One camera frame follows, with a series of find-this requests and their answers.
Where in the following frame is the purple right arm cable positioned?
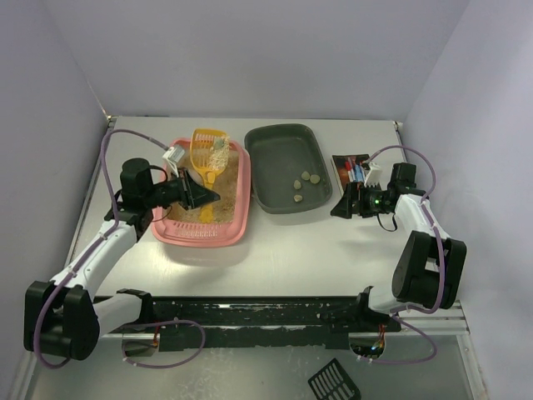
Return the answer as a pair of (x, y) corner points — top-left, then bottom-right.
(356, 145), (445, 364)

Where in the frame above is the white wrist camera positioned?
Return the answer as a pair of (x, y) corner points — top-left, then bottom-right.
(361, 162), (382, 188)
(162, 145), (186, 167)

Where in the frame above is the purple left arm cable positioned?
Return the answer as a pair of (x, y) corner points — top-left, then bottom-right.
(34, 129), (207, 370)

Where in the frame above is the yellow litter scoop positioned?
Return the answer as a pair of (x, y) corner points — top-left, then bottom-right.
(190, 127), (231, 223)

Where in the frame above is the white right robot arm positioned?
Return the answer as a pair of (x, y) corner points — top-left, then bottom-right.
(331, 162), (467, 315)

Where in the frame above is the light blue correction tape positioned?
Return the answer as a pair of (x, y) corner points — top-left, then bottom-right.
(353, 165), (365, 183)

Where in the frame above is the dark hardcover book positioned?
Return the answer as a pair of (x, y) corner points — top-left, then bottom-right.
(331, 154), (369, 194)

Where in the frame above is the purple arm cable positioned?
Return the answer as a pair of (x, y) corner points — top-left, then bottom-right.
(34, 129), (207, 370)
(356, 145), (445, 364)

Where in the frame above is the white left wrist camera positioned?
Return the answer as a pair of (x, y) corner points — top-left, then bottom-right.
(162, 145), (186, 167)

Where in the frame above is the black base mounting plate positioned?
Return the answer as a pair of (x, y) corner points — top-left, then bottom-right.
(103, 296), (403, 353)

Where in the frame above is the black slotted spatula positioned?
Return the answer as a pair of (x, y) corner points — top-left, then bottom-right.
(307, 358), (361, 400)

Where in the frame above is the red cap white marker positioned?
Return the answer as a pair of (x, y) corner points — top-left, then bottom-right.
(345, 160), (354, 173)

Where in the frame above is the aluminium frame rail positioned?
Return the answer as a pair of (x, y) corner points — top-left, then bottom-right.
(99, 302), (469, 338)

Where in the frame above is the pink litter box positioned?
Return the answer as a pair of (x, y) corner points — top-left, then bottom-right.
(152, 140), (252, 248)

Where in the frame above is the dark grey plastic tray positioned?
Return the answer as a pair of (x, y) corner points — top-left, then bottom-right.
(244, 123), (332, 214)

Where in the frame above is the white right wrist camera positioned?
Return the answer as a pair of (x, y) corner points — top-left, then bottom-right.
(361, 162), (382, 188)

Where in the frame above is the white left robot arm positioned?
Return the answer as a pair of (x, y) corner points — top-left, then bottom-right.
(23, 157), (220, 362)

